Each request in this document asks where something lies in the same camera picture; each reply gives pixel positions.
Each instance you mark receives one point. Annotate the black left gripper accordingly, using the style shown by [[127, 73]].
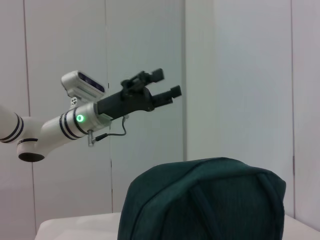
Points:
[[117, 103]]

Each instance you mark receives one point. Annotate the dark teal lunch bag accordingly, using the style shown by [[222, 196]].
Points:
[[200, 205]]

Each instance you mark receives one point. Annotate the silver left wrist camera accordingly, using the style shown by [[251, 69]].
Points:
[[80, 85]]

